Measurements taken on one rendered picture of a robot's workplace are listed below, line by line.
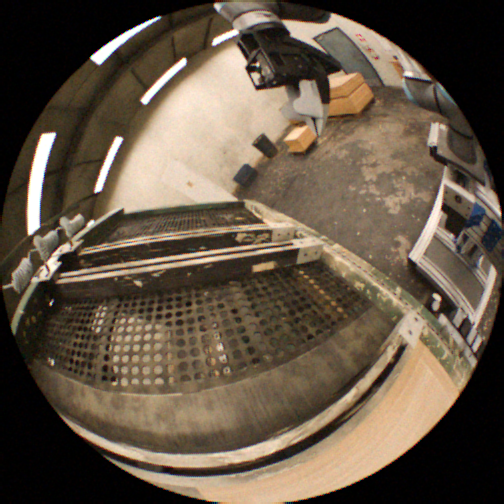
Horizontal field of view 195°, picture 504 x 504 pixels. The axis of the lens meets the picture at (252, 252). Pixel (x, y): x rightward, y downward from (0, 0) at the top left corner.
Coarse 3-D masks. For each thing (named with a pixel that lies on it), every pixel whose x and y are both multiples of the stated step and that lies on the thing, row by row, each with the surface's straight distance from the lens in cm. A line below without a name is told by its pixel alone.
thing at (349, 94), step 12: (336, 84) 374; (348, 84) 367; (360, 84) 418; (336, 96) 365; (348, 96) 352; (360, 96) 387; (372, 96) 438; (336, 108) 384; (348, 108) 367; (360, 108) 371; (300, 120) 492
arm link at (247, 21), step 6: (252, 12) 33; (258, 12) 33; (264, 12) 34; (240, 18) 33; (246, 18) 32; (252, 18) 32; (258, 18) 32; (264, 18) 32; (270, 18) 32; (276, 18) 33; (234, 24) 34; (240, 24) 32; (246, 24) 31; (252, 24) 31; (258, 24) 31; (282, 24) 33
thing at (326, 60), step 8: (288, 40) 30; (296, 40) 31; (304, 48) 30; (312, 48) 32; (320, 56) 32; (328, 56) 33; (328, 64) 33; (336, 64) 34; (328, 72) 35; (336, 72) 35
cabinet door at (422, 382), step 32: (416, 352) 50; (416, 384) 46; (448, 384) 61; (384, 416) 37; (416, 416) 46; (352, 448) 33; (384, 448) 39; (288, 480) 31; (320, 480) 33; (352, 480) 38
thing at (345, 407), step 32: (416, 320) 47; (384, 352) 33; (352, 384) 29; (384, 384) 30; (64, 416) 39; (320, 416) 23; (352, 416) 26; (96, 448) 36; (128, 448) 27; (160, 448) 30; (192, 448) 29; (224, 448) 25; (256, 448) 22; (288, 448) 23; (320, 448) 24; (160, 480) 27; (192, 480) 25; (224, 480) 24; (256, 480) 24
